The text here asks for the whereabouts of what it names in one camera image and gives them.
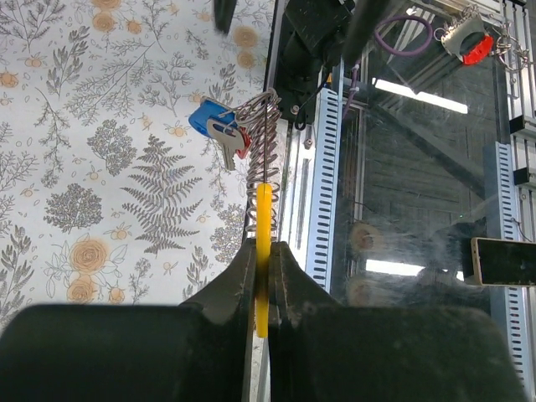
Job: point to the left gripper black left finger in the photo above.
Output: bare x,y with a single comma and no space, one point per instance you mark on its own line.
199,350

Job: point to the white slotted cable duct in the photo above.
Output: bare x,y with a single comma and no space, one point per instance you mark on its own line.
324,190

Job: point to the silver keys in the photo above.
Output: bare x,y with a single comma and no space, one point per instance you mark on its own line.
234,141

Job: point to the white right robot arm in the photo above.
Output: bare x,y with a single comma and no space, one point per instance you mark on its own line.
308,39

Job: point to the blue key tag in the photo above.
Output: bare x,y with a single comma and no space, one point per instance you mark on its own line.
209,109

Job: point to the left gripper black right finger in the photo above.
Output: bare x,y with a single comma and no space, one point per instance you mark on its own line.
321,350

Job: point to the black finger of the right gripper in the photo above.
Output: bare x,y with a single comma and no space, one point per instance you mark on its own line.
366,16
223,14

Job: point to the metal key organiser with rings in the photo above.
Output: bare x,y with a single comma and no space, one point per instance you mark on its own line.
258,117

